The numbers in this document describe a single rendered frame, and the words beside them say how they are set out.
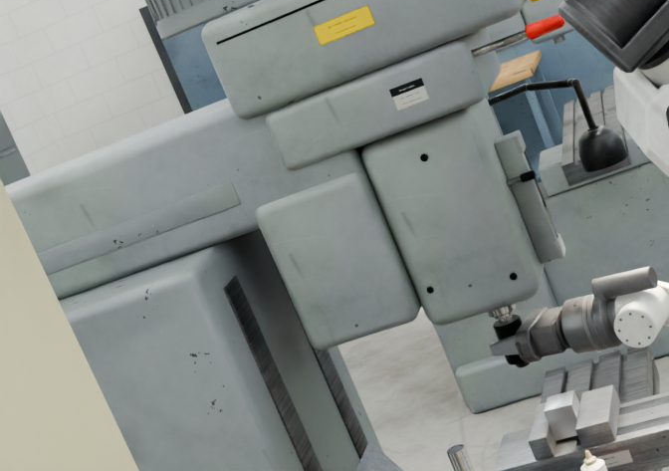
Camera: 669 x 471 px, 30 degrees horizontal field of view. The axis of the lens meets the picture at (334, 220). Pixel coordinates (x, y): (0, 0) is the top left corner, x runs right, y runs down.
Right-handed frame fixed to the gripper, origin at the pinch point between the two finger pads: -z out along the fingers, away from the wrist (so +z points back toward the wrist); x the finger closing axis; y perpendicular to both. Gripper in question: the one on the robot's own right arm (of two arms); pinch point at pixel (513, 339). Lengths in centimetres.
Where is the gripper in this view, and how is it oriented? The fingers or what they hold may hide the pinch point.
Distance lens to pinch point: 207.6
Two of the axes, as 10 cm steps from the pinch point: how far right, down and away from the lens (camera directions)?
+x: -4.5, 3.6, -8.2
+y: 3.9, 9.0, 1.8
